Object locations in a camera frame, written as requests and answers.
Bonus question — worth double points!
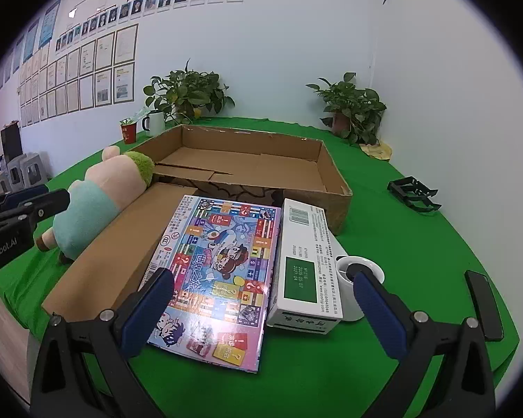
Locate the white enamel mug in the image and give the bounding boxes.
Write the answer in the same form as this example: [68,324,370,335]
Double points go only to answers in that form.
[141,110,166,137]

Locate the cardboard box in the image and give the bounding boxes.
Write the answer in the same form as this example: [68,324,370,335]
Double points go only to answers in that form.
[41,124,354,320]

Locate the blue notice poster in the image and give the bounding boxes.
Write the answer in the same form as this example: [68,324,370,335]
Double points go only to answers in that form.
[24,20,40,64]
[38,0,62,49]

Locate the wall of framed certificates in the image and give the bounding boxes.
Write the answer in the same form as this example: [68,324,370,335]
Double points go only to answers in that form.
[0,24,139,129]

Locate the potted plant brown pot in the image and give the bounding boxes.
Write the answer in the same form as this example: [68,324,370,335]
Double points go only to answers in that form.
[306,72,388,146]

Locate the colourful printed booklet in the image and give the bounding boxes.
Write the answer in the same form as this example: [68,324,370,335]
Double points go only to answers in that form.
[145,194,282,374]

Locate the yellow cloth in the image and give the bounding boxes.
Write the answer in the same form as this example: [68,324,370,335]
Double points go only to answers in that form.
[359,141,393,162]

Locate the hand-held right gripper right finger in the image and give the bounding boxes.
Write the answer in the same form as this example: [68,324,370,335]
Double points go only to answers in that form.
[353,270,497,418]

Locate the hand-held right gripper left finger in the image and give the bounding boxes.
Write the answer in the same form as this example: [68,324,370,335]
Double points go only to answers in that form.
[30,267,176,418]

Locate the large bushy potted plant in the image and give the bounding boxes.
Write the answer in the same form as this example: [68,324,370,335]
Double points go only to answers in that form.
[143,59,236,126]

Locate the black plastic clip holder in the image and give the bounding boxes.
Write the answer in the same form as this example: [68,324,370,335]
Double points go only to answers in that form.
[387,175,442,215]

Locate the row of portrait photos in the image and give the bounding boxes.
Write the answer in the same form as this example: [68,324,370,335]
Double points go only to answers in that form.
[54,0,249,51]

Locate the green tablecloth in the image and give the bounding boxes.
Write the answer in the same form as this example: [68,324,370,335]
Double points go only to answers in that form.
[0,117,520,418]

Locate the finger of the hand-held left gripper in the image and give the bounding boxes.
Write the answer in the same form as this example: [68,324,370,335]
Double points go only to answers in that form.
[0,188,71,249]
[0,185,50,215]

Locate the pink plush pig toy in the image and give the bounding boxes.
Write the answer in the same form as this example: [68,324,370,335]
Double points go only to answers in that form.
[36,146,154,264]

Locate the long white carton green label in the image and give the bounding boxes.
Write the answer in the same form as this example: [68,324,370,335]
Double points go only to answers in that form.
[265,198,348,337]

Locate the black smartphone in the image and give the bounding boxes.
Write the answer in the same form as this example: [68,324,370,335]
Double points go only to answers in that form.
[464,270,505,343]

